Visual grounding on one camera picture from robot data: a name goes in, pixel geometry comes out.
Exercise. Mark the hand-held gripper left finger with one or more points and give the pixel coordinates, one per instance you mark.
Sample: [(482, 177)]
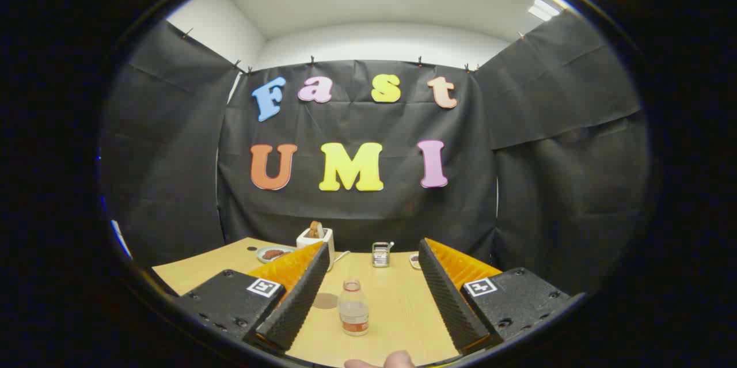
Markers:
[(299, 299)]

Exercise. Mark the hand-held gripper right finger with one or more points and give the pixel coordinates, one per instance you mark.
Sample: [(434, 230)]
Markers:
[(446, 299)]

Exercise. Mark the round brown coaster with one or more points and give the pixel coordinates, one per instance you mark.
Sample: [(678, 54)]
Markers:
[(327, 301)]

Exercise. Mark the clear juice bottle red label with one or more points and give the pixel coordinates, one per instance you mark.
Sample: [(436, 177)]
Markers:
[(353, 313)]

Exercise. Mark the brown bread piece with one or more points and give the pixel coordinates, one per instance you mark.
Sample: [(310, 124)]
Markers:
[(270, 254), (284, 252)]

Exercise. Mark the white divided bean tray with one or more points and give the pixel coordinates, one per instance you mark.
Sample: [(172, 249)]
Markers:
[(414, 261)]

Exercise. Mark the small pale green plate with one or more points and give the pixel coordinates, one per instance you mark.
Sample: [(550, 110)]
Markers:
[(270, 258)]

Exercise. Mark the wooden table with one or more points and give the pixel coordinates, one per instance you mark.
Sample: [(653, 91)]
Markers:
[(397, 310)]

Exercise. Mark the white toaster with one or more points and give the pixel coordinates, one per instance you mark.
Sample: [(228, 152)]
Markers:
[(322, 241)]

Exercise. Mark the bread slice in toaster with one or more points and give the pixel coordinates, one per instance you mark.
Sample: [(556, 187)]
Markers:
[(314, 230)]

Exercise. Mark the small ceiling light panel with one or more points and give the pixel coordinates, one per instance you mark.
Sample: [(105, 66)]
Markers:
[(543, 10)]

